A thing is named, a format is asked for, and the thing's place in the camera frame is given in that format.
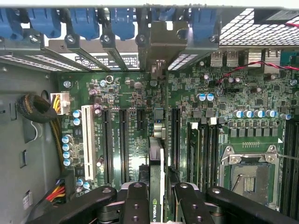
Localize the black RAM slot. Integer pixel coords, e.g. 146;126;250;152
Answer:
200;125;210;188
210;125;220;185

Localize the CPU socket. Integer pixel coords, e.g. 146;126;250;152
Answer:
221;144;282;207

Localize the white expansion slot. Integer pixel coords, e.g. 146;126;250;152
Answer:
81;105;97;181

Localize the short black expansion slot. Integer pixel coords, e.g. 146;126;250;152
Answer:
136;108;146;132

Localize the thin metal locking lever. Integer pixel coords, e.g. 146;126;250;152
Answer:
277;152;299;162

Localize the green Dell motherboard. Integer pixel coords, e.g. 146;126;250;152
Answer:
57;50;299;224

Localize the white power connector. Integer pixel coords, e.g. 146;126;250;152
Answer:
50;91;71;116

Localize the grey open PC case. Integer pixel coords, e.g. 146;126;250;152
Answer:
0;4;299;224

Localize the blue card retention clip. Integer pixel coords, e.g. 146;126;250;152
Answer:
28;8;62;40
109;8;136;42
0;8;24;41
158;8;176;23
191;8;220;43
69;8;100;41

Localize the coloured wire power plug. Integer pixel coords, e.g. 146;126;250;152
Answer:
45;174;76;208

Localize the black sleeved power cable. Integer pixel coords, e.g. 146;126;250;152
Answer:
15;93;71;174

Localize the red black twisted wire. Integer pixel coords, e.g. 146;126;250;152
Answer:
216;59;299;85

